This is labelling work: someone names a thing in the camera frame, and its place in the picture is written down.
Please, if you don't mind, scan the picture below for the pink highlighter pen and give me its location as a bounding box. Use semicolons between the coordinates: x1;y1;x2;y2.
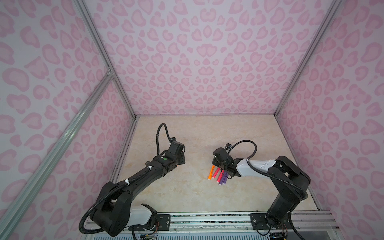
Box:
217;172;223;185
212;168;220;179

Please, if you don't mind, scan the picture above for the orange highlighter pen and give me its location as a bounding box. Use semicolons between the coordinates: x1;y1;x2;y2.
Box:
208;165;215;180

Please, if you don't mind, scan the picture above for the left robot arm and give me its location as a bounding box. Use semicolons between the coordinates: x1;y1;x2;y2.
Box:
79;141;186;237

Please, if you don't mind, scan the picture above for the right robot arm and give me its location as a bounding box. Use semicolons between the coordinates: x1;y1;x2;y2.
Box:
212;148;311;229

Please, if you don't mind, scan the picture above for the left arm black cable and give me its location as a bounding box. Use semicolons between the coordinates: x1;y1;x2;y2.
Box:
155;122;176;156

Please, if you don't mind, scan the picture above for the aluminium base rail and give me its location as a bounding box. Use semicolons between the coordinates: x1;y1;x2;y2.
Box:
80;210;346;240

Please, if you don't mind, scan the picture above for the aluminium frame strut left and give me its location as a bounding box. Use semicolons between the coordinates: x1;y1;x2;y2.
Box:
1;72;114;240

